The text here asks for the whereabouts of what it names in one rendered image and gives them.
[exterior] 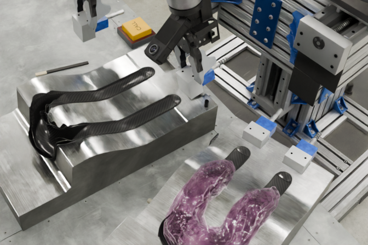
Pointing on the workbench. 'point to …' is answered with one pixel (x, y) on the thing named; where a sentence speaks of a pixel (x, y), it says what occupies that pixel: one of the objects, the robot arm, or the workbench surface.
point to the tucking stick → (61, 68)
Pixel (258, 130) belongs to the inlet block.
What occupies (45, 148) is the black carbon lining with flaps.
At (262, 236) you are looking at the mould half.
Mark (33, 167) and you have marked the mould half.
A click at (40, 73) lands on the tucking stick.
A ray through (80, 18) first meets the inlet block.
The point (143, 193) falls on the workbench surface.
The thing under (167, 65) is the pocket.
